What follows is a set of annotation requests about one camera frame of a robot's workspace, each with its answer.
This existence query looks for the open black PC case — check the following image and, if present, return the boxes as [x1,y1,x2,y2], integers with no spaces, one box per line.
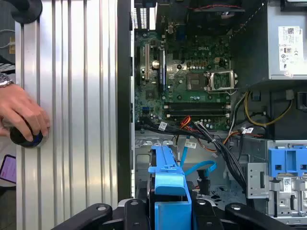
[117,0,307,230]

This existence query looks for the thin wire locking lever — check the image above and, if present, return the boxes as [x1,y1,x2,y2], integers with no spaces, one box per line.
[206,87,239,96]

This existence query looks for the thick black cable bundle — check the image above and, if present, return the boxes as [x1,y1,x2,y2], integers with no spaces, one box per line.
[140,123,254,201]

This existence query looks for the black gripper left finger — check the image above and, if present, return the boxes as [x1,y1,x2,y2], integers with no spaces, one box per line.
[51,198,151,230]

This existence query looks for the black case fan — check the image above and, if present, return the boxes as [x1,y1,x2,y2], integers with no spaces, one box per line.
[186,0,246,13]

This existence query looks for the metal socket cover frame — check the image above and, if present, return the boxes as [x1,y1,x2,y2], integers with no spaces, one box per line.
[205,69,236,93]

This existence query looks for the round black tool blue ring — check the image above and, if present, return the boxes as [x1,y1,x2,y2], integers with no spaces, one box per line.
[9,125,45,149]

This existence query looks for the person's bare hand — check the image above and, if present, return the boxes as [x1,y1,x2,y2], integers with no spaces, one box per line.
[0,83,51,142]

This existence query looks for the blue plastic drive carrier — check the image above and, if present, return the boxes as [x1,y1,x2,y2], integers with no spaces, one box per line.
[268,147,307,178]

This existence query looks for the thin orange brown wire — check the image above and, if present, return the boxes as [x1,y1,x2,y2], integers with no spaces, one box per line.
[174,133,218,154]

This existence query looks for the yellow power wires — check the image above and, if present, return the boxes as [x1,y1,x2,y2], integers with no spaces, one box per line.
[244,90,294,127]

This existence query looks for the silver wristwatch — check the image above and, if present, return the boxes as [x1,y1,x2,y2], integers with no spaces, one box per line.
[0,72,15,89]

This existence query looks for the green motherboard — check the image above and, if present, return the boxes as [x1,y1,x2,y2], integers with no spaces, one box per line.
[134,14,233,132]

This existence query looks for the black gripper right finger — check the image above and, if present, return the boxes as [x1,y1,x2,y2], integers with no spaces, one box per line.
[193,198,295,230]

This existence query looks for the white expansion slot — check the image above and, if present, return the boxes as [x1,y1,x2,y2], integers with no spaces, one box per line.
[144,43,151,81]

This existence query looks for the hard disk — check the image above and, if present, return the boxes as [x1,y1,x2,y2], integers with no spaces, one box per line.
[146,140,198,230]

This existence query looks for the thin white cable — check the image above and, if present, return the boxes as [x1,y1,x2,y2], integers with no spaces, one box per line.
[0,28,16,54]

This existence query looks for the phone with purple screen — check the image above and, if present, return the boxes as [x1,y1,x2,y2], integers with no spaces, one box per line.
[0,154,17,185]

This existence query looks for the dark square CPU socket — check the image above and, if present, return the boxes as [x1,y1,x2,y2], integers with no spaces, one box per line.
[186,72,201,91]

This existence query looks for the silver perforated drive cage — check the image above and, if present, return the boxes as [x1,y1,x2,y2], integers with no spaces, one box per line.
[246,140,307,219]

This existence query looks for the long black expansion slot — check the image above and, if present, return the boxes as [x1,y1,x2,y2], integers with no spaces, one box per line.
[136,45,142,86]

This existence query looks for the flat blue disk wire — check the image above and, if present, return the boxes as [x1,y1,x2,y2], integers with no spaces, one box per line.
[179,134,217,178]

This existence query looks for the black rounded table clamp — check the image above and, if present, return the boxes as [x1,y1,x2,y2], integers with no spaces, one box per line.
[11,0,43,25]

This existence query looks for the black RAM slot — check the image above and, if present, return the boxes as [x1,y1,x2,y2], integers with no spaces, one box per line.
[164,106,231,112]
[164,103,231,107]
[164,111,231,116]
[164,115,231,121]

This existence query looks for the grey white black wires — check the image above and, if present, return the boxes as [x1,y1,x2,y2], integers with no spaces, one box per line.
[227,92,248,146]

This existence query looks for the blue black expansion slot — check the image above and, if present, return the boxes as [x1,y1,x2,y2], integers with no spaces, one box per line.
[158,46,167,91]

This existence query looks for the silver disk bay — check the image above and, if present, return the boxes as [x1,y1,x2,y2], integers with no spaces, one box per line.
[134,138,184,199]

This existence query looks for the silver power supply unit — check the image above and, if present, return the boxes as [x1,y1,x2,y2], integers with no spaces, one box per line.
[231,0,307,89]

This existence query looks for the red orange board wire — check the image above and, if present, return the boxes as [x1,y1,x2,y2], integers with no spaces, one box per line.
[180,115,192,129]

